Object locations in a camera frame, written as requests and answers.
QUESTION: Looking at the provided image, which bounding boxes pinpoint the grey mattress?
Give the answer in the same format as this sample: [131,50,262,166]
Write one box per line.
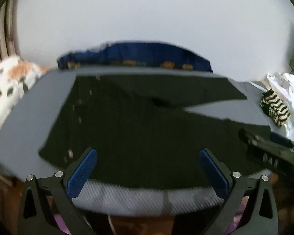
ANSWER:
[0,65,294,217]

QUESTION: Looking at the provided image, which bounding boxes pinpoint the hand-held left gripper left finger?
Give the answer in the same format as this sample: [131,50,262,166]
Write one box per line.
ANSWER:
[18,147,98,235]

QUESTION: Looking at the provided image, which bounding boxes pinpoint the beige curtain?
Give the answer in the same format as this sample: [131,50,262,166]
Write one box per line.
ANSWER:
[0,0,22,64]

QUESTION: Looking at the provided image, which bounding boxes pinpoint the blue floral blanket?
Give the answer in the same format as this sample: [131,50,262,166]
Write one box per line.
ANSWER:
[57,42,213,73]

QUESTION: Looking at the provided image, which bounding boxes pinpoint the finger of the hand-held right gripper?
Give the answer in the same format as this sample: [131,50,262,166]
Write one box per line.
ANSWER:
[246,146,294,175]
[238,127,294,150]

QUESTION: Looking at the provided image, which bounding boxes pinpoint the white orange spotted blanket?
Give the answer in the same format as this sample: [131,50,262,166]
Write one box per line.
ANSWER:
[0,55,52,133]

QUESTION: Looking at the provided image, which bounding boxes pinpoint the black cream striped knit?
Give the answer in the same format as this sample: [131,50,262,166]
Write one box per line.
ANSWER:
[260,90,291,127]

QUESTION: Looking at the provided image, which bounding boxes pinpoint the black pants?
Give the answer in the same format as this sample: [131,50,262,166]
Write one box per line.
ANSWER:
[38,72,271,190]

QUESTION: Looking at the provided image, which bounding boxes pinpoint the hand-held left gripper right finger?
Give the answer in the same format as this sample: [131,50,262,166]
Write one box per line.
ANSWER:
[198,148,278,235]

